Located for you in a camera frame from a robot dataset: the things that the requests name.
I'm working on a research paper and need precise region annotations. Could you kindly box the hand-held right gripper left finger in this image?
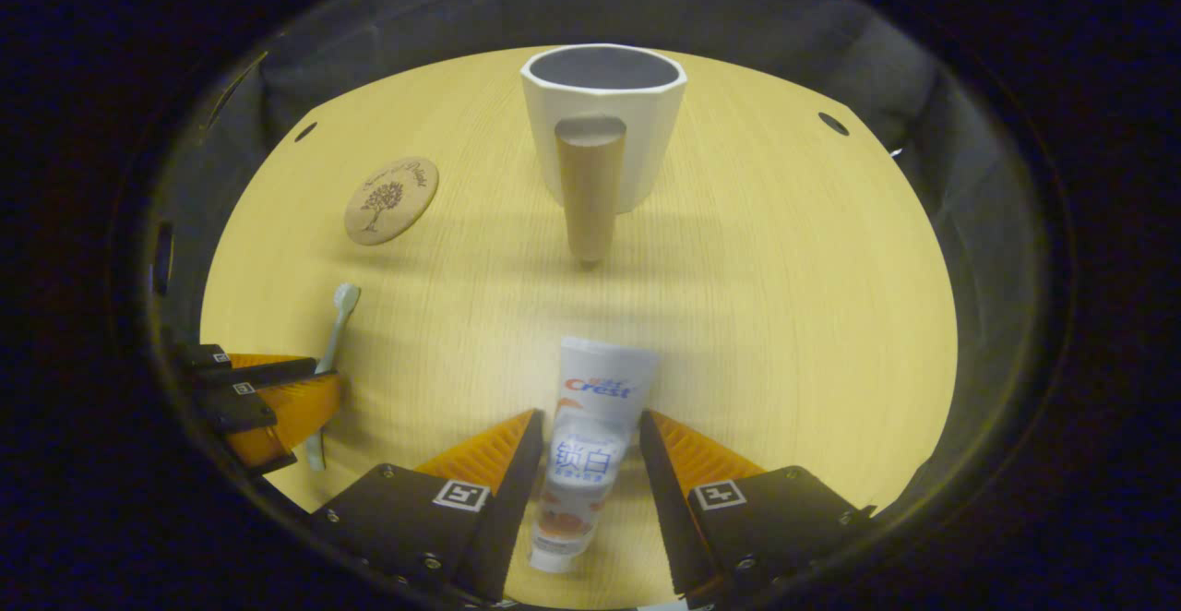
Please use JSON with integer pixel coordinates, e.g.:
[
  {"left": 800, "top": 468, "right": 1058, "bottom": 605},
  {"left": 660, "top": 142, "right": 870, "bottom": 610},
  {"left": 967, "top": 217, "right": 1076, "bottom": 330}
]
[{"left": 309, "top": 408, "right": 545, "bottom": 605}]

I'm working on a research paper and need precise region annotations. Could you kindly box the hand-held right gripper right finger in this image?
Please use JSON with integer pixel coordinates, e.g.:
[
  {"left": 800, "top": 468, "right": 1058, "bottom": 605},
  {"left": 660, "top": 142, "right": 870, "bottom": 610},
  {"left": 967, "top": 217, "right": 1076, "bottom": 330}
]
[{"left": 639, "top": 409, "right": 876, "bottom": 607}]

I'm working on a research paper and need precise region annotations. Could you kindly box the pale green toothbrush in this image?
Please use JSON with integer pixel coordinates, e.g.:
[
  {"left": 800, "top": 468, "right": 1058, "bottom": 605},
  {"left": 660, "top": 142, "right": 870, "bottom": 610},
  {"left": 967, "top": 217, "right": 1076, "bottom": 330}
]
[{"left": 304, "top": 282, "right": 362, "bottom": 472}]

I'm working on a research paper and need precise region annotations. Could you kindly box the white toothpaste tube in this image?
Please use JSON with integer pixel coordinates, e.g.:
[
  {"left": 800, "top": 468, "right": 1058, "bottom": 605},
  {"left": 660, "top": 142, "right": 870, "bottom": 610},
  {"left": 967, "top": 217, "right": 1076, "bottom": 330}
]
[{"left": 529, "top": 336, "right": 661, "bottom": 575}]

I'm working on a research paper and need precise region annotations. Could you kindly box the white cup with wooden handle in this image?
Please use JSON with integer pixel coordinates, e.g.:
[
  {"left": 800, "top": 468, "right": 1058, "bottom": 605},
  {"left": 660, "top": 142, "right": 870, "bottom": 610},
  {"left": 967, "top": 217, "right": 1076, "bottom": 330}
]
[{"left": 519, "top": 43, "right": 688, "bottom": 269}]

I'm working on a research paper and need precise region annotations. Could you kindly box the black backdrop cloth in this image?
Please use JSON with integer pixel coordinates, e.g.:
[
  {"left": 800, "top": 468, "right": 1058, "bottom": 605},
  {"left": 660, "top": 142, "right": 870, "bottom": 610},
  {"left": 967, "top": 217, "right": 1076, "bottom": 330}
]
[{"left": 148, "top": 0, "right": 1053, "bottom": 520}]

